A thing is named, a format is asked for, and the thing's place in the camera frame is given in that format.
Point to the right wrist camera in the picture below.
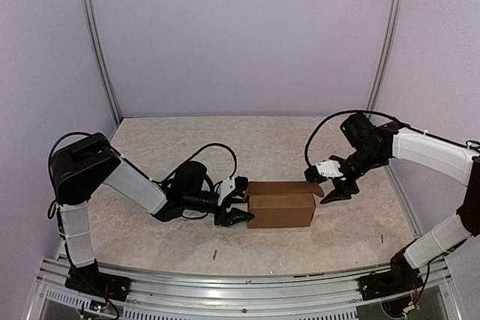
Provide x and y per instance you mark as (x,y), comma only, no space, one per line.
(323,171)

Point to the aluminium frame post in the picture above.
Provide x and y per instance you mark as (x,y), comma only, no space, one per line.
(100,60)
(385,52)

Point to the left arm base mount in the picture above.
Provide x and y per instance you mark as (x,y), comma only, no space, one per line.
(112,287)

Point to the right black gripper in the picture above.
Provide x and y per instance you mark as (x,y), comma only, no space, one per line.
(340,193)

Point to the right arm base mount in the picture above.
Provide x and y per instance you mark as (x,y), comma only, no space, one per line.
(379,285)

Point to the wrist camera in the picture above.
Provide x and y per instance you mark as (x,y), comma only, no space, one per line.
(228,185)
(323,171)

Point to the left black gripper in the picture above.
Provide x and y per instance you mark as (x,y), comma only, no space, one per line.
(228,217)

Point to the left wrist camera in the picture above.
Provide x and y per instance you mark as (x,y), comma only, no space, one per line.
(228,185)

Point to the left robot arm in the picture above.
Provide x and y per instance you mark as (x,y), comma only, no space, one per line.
(78,169)

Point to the brown cardboard box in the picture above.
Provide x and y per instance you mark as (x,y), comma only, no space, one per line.
(281,204)

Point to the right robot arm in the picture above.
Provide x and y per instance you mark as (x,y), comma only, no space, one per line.
(375,146)

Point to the front aluminium rail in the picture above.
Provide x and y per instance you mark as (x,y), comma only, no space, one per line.
(164,295)

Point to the left aluminium frame post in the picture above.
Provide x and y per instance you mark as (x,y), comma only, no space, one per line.
(100,60)

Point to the right aluminium frame post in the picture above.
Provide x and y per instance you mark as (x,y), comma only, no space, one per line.
(385,52)

